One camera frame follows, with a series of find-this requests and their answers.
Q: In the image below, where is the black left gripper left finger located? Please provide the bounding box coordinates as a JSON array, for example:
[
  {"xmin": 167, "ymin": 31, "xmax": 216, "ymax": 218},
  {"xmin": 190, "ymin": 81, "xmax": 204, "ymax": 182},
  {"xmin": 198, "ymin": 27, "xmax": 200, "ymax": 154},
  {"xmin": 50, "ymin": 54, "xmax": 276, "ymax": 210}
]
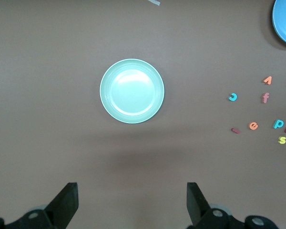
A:
[{"xmin": 4, "ymin": 182, "xmax": 79, "ymax": 229}]

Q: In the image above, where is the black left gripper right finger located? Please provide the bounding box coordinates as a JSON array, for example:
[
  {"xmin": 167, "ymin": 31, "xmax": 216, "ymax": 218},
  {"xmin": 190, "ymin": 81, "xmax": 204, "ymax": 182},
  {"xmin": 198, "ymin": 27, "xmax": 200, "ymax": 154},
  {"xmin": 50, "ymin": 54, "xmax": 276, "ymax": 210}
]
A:
[{"xmin": 185, "ymin": 182, "xmax": 247, "ymax": 229}]

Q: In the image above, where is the teal foam letter p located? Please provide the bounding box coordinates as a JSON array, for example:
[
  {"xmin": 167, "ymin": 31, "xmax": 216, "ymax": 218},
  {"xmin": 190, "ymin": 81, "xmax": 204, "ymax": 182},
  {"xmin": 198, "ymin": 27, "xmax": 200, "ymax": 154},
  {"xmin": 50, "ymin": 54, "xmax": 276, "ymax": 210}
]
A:
[{"xmin": 273, "ymin": 119, "xmax": 285, "ymax": 130}]

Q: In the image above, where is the green plate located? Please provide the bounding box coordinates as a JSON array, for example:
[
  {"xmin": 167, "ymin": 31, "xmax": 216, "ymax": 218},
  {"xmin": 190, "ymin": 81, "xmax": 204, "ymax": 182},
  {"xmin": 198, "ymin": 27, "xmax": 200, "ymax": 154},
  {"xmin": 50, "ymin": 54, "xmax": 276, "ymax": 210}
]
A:
[{"xmin": 99, "ymin": 58, "xmax": 165, "ymax": 125}]

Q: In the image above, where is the brown table cover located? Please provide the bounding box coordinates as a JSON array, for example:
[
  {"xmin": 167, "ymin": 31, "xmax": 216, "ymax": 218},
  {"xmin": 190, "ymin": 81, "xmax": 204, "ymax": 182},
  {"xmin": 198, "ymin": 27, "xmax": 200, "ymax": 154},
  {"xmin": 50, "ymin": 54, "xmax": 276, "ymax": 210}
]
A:
[{"xmin": 0, "ymin": 0, "xmax": 286, "ymax": 229}]

